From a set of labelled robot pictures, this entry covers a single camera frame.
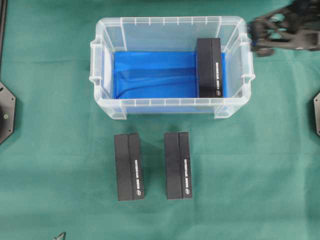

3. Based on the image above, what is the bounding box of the clear plastic storage case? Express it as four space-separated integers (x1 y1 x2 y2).
89 16 255 120

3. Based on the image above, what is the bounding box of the black metal frame rail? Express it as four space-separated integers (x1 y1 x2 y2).
0 0 9 66

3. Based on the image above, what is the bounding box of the green table cloth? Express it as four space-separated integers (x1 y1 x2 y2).
0 0 320 240

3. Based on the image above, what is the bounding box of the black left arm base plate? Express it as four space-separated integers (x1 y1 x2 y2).
0 82 16 144

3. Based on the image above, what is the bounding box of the black camera box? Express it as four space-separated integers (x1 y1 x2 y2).
196 38 224 98
164 132 193 200
114 133 145 201

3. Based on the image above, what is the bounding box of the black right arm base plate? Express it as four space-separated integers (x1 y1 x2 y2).
313 92 320 136

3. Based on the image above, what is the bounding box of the blue liner sheet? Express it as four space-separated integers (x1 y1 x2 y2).
113 50 228 100

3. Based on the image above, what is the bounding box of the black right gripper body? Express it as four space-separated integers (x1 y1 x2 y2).
247 0 320 57

